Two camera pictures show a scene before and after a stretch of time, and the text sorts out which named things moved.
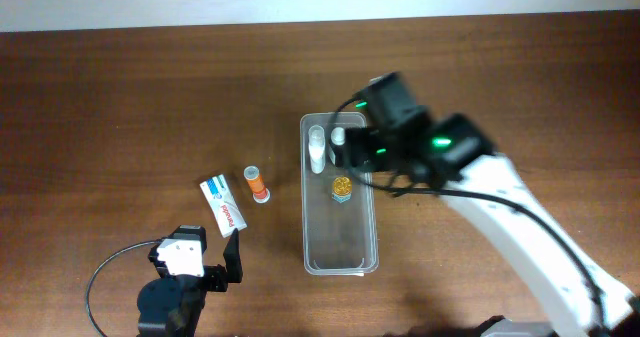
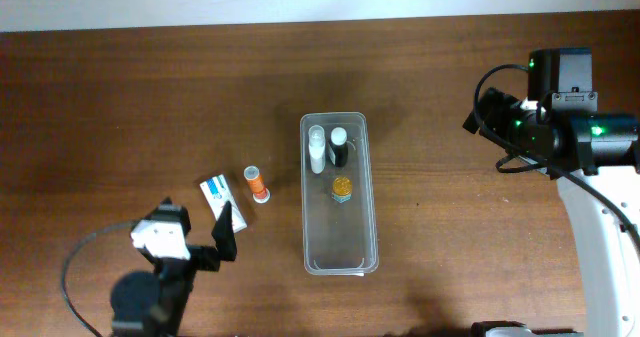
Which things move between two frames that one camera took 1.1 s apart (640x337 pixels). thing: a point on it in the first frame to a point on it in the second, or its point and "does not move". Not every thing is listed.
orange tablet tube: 261,194 does not move
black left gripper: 219,277 to 208,256
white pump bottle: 317,148 does not move
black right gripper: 359,150 to 505,107
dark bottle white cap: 337,139 does not move
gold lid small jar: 342,188 does not move
